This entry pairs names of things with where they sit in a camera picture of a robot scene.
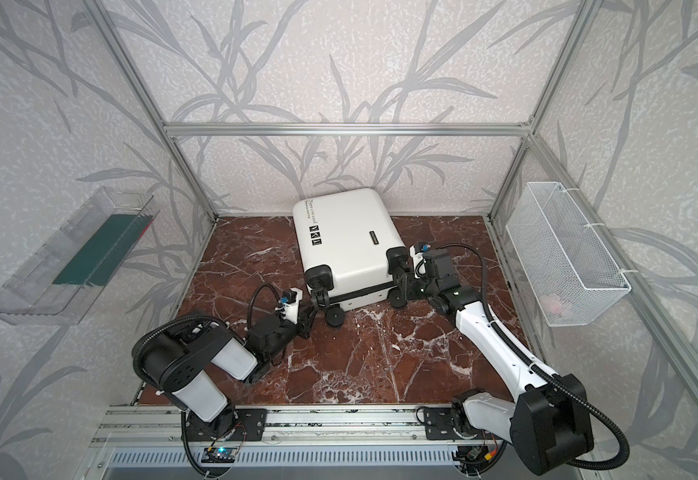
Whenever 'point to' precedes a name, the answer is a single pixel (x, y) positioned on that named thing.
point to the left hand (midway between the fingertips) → (319, 297)
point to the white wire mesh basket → (566, 268)
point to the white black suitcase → (351, 249)
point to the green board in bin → (100, 257)
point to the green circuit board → (219, 455)
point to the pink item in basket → (553, 301)
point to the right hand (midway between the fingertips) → (406, 270)
